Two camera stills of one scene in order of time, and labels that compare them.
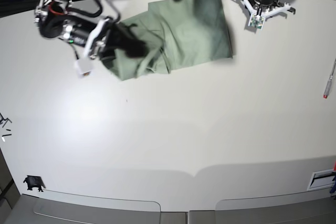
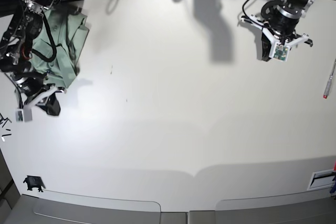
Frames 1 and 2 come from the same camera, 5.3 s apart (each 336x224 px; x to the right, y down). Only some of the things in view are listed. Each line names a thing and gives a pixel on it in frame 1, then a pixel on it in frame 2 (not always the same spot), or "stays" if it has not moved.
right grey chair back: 312,206 stays
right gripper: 102,38 → 35,88
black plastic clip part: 34,181 stays
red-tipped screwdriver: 328,86 stays
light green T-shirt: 179,32 → 70,33
